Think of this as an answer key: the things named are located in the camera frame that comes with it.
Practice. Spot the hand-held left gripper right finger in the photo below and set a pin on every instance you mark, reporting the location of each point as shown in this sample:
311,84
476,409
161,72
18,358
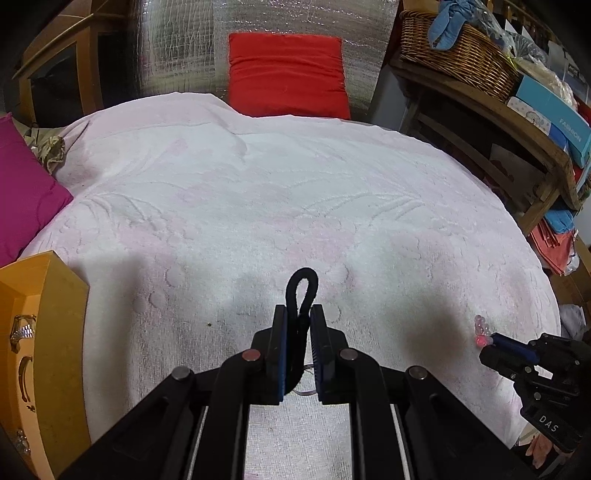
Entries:
319,355

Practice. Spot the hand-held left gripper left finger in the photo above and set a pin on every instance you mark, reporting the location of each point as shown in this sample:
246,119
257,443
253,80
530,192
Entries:
279,355

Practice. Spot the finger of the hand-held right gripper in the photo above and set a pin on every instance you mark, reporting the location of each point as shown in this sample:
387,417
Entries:
501,361
510,345

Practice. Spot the yellow wooden box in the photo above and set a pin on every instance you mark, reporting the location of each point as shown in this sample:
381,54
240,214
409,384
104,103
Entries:
55,323

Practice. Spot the gold-faced metal wristwatch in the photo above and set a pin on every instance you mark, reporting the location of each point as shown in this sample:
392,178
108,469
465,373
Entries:
23,330

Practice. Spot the person's right hand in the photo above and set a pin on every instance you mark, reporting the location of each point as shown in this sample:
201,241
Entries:
538,448

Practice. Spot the white plastic bag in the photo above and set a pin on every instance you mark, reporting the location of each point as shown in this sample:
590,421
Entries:
572,321

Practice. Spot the orange folded cloth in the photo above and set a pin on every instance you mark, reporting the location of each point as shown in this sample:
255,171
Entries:
551,244

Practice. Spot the white textured blanket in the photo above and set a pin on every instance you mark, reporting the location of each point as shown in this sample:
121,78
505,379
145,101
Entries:
277,194

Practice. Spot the wooden shelf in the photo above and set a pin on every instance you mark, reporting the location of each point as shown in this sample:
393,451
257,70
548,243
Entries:
498,134

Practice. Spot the blue cardboard box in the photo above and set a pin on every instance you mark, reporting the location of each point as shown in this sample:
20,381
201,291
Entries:
554,115

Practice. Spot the gold bangle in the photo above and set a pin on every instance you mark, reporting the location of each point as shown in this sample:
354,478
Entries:
24,378

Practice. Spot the red pillow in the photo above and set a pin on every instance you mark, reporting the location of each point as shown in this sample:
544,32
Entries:
286,74

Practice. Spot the wicker basket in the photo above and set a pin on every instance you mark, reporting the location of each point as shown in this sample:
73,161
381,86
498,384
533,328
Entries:
457,55

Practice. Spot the magenta pillow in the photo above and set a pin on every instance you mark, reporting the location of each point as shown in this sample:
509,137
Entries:
23,194

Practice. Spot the clear plastic bag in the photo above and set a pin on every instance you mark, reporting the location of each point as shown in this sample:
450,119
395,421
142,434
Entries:
508,39

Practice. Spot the beige patterned cloth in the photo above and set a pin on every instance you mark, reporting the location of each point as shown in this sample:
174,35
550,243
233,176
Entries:
48,147

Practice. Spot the silver foil mat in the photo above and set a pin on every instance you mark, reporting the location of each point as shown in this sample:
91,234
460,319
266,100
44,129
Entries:
184,46

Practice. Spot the blue cloth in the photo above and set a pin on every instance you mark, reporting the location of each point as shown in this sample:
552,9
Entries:
450,23

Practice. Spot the light wooden table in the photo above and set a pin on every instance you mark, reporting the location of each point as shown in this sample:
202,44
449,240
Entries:
87,60

